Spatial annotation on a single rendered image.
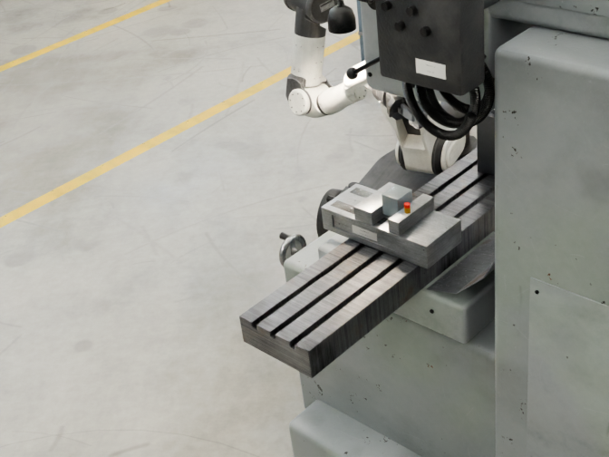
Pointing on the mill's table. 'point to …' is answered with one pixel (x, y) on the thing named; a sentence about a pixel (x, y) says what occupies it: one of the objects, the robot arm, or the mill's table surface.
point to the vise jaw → (372, 207)
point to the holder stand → (486, 144)
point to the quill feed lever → (360, 69)
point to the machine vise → (396, 228)
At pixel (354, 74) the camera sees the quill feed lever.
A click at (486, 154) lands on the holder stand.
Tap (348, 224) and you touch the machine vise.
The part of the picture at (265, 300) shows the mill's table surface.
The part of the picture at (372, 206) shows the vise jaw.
